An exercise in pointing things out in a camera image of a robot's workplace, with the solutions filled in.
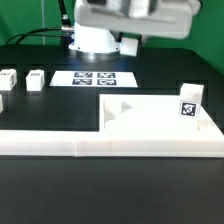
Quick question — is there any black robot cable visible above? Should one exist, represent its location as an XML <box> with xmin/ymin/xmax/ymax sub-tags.
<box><xmin>4</xmin><ymin>0</ymin><xmax>76</xmax><ymax>46</ymax></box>

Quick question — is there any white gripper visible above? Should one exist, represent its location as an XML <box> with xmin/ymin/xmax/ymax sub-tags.
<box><xmin>74</xmin><ymin>0</ymin><xmax>201</xmax><ymax>39</ymax></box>

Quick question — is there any white square table top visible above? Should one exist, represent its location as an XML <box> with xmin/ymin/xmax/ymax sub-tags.
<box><xmin>99</xmin><ymin>94</ymin><xmax>224</xmax><ymax>158</ymax></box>

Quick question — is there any white sheet with tags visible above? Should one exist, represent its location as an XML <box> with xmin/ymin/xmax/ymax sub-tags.
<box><xmin>50</xmin><ymin>71</ymin><xmax>138</xmax><ymax>88</ymax></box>

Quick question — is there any white L-shaped obstacle fence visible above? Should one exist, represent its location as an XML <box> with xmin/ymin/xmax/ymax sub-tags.
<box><xmin>0</xmin><ymin>98</ymin><xmax>224</xmax><ymax>158</ymax></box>

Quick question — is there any white part at left edge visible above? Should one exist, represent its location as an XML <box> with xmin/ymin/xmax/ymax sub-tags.
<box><xmin>0</xmin><ymin>94</ymin><xmax>4</xmax><ymax>114</ymax></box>

